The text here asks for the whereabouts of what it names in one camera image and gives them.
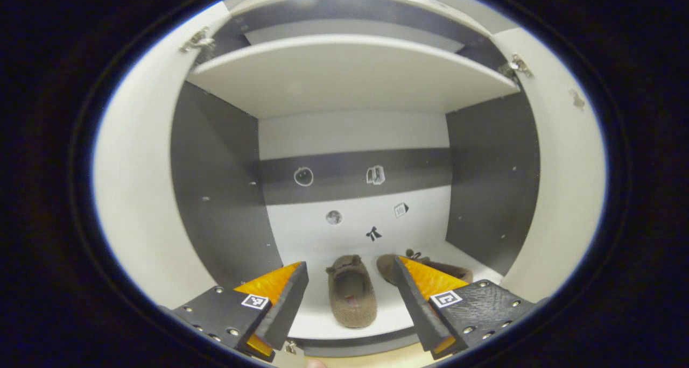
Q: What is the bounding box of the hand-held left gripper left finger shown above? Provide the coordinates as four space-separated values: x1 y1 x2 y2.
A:
172 260 311 362

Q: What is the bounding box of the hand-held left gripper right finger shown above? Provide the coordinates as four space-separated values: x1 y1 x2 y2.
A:
392 255 537 361

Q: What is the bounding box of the brown fuzzy shoe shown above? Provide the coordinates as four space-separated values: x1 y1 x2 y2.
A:
325 254 378 329
376 249 474 288

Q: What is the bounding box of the white and grey shoe cabinet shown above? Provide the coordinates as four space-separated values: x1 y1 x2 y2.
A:
93 0 608 359

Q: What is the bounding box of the white cabinet door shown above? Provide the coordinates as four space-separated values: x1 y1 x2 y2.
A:
93 2 233 310
493 26 608 304

